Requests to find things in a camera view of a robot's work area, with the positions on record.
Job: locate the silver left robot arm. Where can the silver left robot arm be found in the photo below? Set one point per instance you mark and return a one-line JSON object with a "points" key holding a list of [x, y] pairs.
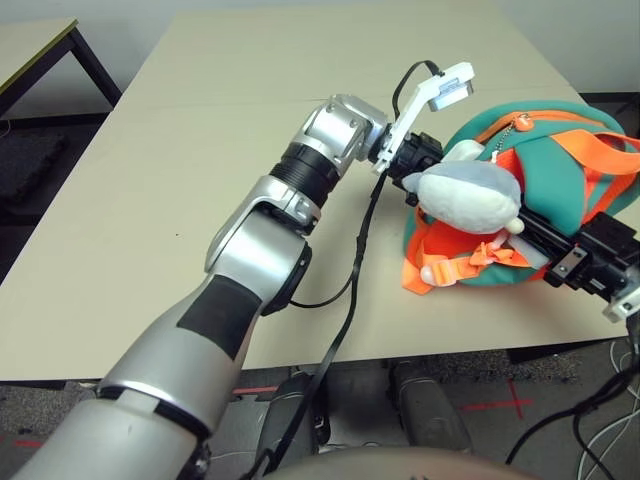
{"points": [[250, 250]]}

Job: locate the black framed side table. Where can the black framed side table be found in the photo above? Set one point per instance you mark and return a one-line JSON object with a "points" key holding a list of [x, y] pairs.
{"points": [[35, 45]]}

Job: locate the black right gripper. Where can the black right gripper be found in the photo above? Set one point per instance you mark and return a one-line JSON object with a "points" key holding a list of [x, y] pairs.
{"points": [[600, 255]]}

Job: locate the grey white plush toy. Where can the grey white plush toy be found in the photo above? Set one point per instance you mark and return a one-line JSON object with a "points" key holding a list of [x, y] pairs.
{"points": [[465, 200]]}

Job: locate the black foam floor mat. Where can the black foam floor mat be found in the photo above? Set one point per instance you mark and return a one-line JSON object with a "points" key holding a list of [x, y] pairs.
{"points": [[30, 165]]}

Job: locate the dark grey left robot leg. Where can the dark grey left robot leg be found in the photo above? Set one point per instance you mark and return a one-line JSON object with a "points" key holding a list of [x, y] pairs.
{"points": [[295, 415]]}

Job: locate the teal and orange backpack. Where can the teal and orange backpack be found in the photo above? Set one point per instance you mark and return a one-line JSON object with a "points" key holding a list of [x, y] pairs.
{"points": [[555, 175]]}

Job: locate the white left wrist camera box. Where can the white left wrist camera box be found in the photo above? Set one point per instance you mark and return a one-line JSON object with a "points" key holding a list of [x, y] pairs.
{"points": [[425, 95]]}

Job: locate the dark grey robot leg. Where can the dark grey robot leg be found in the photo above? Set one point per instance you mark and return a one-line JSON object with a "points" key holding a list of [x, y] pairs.
{"points": [[430, 405], [295, 415]]}

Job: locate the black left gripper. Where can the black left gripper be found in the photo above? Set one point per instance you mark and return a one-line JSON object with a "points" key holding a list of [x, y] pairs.
{"points": [[417, 155]]}

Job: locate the dark grey right robot leg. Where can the dark grey right robot leg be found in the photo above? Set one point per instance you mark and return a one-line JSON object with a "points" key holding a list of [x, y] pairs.
{"points": [[430, 405]]}

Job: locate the black main table frame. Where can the black main table frame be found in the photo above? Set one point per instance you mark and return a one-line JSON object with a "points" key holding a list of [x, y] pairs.
{"points": [[550, 355]]}

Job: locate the grey robot torso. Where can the grey robot torso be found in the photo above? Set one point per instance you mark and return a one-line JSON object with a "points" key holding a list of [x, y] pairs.
{"points": [[390, 465]]}

